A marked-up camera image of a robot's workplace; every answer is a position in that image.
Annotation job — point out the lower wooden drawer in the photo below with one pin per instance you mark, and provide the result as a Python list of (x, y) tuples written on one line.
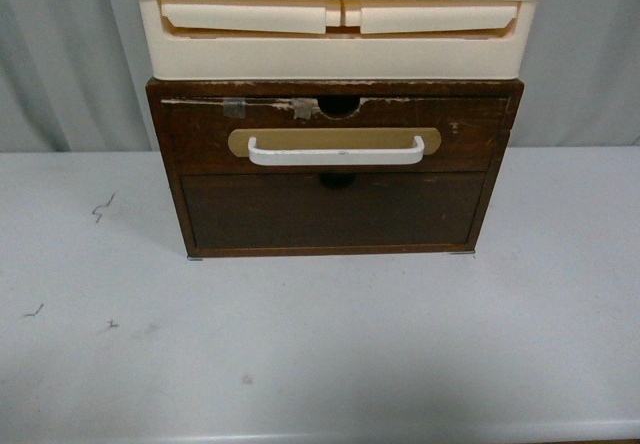
[(295, 211)]

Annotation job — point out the wooden drawer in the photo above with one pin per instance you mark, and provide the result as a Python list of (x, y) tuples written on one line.
[(295, 211), (208, 136)]

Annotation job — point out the upper wooden drawer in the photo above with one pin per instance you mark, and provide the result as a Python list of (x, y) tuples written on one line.
[(208, 136)]

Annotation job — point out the cream plastic storage box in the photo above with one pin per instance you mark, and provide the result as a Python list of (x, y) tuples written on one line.
[(253, 58)]

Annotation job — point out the grey curtain backdrop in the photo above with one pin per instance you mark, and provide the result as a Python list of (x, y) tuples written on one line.
[(73, 74)]

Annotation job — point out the white drawer handle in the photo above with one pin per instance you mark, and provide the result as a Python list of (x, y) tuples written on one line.
[(336, 157)]

